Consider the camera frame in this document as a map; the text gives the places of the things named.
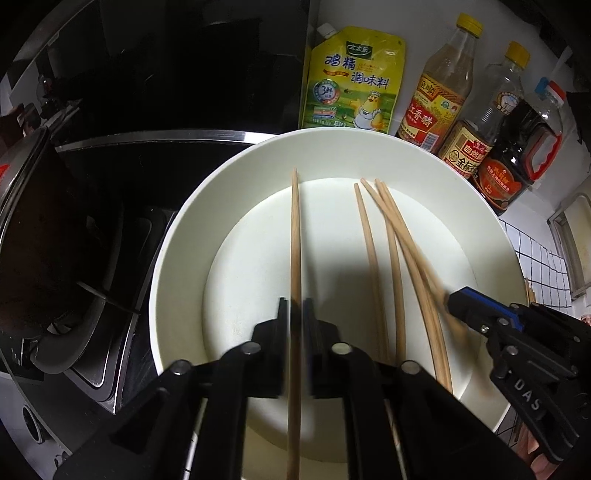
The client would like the black glass range hood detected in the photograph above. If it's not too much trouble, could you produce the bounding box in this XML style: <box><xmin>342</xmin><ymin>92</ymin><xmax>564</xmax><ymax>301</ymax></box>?
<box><xmin>0</xmin><ymin>0</ymin><xmax>310</xmax><ymax>153</ymax></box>

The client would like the white black-checked cloth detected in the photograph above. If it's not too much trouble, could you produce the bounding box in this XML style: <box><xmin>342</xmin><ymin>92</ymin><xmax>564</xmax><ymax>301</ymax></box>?
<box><xmin>494</xmin><ymin>218</ymin><xmax>573</xmax><ymax>444</ymax></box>

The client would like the gas stove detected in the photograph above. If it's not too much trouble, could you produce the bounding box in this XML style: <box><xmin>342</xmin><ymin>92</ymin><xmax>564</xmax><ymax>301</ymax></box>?
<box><xmin>0</xmin><ymin>203</ymin><xmax>185</xmax><ymax>446</ymax></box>

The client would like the metal board rack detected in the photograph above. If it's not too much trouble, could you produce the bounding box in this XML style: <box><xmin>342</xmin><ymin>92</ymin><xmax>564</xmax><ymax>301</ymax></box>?
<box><xmin>547</xmin><ymin>193</ymin><xmax>591</xmax><ymax>303</ymax></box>

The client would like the vinegar bottle with yellow cap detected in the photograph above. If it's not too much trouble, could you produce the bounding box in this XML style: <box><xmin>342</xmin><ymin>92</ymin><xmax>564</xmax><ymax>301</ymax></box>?
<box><xmin>396</xmin><ymin>14</ymin><xmax>484</xmax><ymax>155</ymax></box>

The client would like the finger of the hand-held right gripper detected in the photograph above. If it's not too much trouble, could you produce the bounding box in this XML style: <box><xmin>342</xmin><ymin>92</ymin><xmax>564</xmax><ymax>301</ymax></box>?
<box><xmin>445</xmin><ymin>290</ymin><xmax>497</xmax><ymax>340</ymax></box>
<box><xmin>462</xmin><ymin>287</ymin><xmax>527</xmax><ymax>330</ymax></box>

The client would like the yellow seasoning pouch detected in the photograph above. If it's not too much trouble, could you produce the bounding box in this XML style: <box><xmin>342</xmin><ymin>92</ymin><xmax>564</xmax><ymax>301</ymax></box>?
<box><xmin>299</xmin><ymin>23</ymin><xmax>407</xmax><ymax>134</ymax></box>

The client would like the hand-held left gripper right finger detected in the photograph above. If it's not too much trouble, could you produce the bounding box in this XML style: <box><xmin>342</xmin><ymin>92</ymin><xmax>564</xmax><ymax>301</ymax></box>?
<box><xmin>302</xmin><ymin>298</ymin><xmax>536</xmax><ymax>480</ymax></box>

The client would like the large red-handled soy sauce bottle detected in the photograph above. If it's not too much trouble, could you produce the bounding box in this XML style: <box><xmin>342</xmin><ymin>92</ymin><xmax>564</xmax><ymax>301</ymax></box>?
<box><xmin>471</xmin><ymin>78</ymin><xmax>566</xmax><ymax>217</ymax></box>

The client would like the white round plate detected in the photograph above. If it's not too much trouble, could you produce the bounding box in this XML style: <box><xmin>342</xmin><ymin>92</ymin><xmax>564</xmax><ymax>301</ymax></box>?
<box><xmin>148</xmin><ymin>129</ymin><xmax>529</xmax><ymax>480</ymax></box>

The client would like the dark saucepan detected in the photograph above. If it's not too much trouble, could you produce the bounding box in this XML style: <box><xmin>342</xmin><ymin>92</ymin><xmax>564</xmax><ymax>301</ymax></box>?
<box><xmin>0</xmin><ymin>127</ymin><xmax>125</xmax><ymax>352</ymax></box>

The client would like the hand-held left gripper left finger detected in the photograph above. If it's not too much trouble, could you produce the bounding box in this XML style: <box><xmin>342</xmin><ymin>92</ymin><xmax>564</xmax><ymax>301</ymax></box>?
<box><xmin>53</xmin><ymin>298</ymin><xmax>291</xmax><ymax>480</ymax></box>

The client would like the clear soy sauce bottle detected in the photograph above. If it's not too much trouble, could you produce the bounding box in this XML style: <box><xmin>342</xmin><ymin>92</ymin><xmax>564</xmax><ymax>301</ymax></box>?
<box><xmin>438</xmin><ymin>41</ymin><xmax>531</xmax><ymax>182</ymax></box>

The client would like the person's right hand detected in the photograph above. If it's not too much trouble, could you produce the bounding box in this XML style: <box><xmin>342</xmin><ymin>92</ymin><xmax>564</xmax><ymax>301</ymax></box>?
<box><xmin>512</xmin><ymin>434</ymin><xmax>548</xmax><ymax>480</ymax></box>

